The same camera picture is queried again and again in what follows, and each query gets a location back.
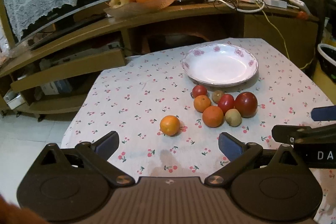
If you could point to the small red tomato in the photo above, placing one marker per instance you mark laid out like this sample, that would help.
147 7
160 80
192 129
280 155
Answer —
199 90

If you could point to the woven fruit tray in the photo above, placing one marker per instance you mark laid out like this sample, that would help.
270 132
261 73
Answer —
135 9

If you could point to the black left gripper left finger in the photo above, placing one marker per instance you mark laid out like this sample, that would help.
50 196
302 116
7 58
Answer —
96 156

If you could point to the small orange mandarin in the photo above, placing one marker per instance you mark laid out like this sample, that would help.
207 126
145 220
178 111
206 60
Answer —
202 102

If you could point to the lone orange mandarin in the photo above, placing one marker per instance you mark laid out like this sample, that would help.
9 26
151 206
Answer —
169 125

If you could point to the brown kiwi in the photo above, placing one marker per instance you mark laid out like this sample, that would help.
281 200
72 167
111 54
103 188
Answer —
217 95

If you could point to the white power strip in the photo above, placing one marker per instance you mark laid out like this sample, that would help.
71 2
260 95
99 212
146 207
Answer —
273 3

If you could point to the black basket white rim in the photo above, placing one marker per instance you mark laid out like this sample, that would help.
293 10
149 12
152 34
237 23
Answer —
326 58

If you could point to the large dark red tomato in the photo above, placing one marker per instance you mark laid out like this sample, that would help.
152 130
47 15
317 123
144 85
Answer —
246 104

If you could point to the green kiwi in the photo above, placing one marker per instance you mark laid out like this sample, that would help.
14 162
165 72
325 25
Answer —
233 117

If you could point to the small orange object on shelf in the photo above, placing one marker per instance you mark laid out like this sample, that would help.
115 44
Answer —
302 15

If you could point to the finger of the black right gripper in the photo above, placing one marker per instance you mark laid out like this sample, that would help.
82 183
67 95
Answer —
304 134
327 113

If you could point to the white floral ceramic plate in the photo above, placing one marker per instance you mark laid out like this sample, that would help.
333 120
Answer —
219 64

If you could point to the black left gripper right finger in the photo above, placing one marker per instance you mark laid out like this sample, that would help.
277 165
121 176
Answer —
240 155

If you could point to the wooden tv stand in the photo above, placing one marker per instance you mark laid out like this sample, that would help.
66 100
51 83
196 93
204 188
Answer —
57 77

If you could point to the cherry print tablecloth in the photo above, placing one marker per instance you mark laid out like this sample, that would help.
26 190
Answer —
170 170

